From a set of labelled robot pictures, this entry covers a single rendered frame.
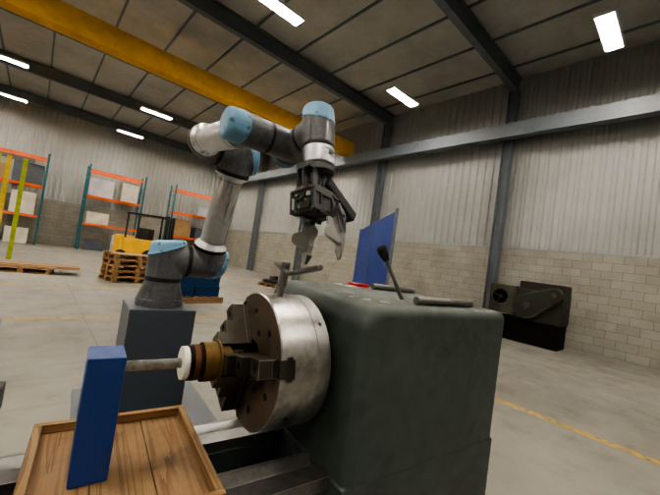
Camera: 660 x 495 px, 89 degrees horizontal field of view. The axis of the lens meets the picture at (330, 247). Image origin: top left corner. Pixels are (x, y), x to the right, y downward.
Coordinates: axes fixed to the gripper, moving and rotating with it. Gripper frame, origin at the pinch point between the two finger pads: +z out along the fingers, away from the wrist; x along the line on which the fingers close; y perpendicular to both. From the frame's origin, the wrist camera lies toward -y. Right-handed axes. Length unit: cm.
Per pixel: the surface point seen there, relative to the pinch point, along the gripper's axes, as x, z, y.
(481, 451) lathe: 11, 51, -63
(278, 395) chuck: -8.6, 27.7, 3.7
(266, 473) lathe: -17.9, 45.7, -2.5
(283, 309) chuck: -11.0, 10.5, 0.7
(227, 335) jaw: -24.5, 16.2, 5.5
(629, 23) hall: 199, -656, -848
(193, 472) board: -23.1, 42.4, 12.0
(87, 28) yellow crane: -850, -709, -110
